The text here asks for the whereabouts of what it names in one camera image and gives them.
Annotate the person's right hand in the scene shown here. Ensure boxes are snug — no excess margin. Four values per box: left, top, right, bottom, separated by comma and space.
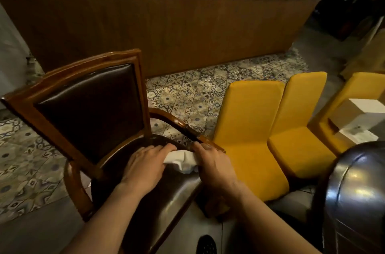
192, 141, 241, 194

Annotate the person's left hand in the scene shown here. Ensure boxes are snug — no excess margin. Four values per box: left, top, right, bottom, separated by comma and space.
120, 143, 177, 198

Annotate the white cleaning cloth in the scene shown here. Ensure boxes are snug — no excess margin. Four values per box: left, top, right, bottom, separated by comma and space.
163, 150, 200, 174

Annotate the person's left forearm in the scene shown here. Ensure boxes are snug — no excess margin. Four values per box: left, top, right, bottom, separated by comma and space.
62, 183, 142, 254

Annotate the person's right forearm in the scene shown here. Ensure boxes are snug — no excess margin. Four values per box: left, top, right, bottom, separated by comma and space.
224, 182, 321, 254

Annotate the yellow upholstered chair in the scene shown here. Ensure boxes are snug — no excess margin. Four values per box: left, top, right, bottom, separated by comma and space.
212, 80, 290, 202
267, 71, 337, 180
340, 28, 385, 81
307, 72, 385, 156

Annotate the brown wooden leather armchair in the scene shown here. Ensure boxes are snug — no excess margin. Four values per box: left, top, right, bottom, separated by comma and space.
0, 49, 226, 254

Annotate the person's black shoe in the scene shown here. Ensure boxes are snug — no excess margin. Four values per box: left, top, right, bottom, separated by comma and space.
196, 235, 218, 254

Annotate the wooden bar counter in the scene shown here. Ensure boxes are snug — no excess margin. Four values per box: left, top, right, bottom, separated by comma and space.
0, 0, 321, 78

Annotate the white cardboard box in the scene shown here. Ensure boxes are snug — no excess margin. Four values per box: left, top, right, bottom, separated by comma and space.
328, 98, 385, 145

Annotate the shiny metal trash bin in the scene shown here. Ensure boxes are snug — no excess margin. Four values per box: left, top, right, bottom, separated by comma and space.
313, 141, 385, 254

